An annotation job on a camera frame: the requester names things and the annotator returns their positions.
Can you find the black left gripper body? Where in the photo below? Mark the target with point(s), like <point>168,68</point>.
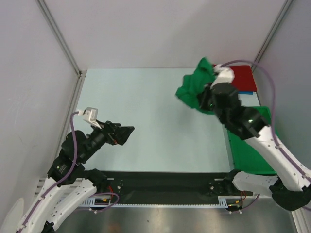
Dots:
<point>100,137</point>

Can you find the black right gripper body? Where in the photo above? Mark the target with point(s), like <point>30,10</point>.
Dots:
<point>206,101</point>

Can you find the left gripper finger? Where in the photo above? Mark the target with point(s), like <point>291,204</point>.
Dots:
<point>112,125</point>
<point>123,133</point>

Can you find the green t shirt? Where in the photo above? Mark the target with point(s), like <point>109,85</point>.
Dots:
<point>194,85</point>

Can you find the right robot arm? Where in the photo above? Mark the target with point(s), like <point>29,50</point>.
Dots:
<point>290,187</point>

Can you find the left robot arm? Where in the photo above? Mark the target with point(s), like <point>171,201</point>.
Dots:
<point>68,184</point>

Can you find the folded blue t shirt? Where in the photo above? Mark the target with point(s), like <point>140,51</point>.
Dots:
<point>246,93</point>

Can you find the folded red t shirt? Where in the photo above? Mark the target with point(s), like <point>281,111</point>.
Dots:
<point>243,80</point>

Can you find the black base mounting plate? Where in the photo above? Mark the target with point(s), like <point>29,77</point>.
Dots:
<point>169,188</point>

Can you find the green plastic bin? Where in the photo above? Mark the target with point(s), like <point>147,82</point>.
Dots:
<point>246,158</point>

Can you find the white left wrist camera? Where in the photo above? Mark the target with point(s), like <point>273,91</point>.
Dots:
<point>89,115</point>

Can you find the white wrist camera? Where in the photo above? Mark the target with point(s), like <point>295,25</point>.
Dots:
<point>89,115</point>
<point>223,74</point>

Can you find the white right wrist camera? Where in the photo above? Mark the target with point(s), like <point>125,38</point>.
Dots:
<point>223,74</point>

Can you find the aluminium left side rail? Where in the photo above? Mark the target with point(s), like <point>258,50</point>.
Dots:
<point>74,97</point>

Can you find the aluminium rail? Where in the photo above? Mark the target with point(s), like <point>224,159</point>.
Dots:
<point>46,186</point>
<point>74,97</point>

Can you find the aluminium front rail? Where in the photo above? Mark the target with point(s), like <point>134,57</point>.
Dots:
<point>46,186</point>

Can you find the grey slotted cable duct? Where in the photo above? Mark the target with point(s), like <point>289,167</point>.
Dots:
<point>220,203</point>

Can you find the right aluminium frame post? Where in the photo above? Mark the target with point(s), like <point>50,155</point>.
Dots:
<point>274,28</point>

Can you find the aluminium frame post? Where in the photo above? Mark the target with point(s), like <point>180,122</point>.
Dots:
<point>58,35</point>
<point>274,28</point>

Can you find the left aluminium frame post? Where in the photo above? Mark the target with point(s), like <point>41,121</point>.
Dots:
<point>58,35</point>

